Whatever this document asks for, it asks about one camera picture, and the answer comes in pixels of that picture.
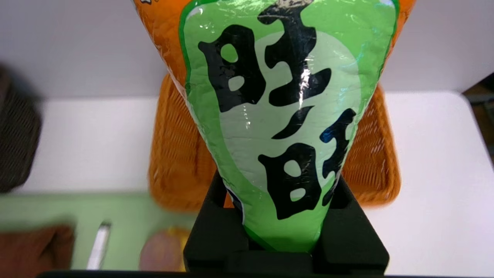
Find orange snack bag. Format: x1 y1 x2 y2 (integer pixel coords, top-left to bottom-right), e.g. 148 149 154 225
131 0 417 253

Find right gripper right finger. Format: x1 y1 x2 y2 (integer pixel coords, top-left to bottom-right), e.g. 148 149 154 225
311 174 389 275

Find dark brown wicker basket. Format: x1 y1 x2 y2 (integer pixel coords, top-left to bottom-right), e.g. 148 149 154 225
0 64 42 193

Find cream puff bun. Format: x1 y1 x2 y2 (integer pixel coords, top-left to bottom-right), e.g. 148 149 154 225
139 227 191 271

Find brown folded towel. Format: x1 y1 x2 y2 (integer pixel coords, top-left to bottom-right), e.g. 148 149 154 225
0 224 76 271

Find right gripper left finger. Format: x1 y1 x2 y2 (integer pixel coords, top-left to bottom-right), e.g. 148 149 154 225
183 170 267 273

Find orange wicker basket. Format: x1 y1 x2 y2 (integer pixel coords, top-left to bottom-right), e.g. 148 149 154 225
149 73 402 213

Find white marker pen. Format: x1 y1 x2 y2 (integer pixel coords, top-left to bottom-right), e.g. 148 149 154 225
86 221 112 270

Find light green plastic tray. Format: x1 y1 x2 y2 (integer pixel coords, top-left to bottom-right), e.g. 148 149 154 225
0 192 201 271

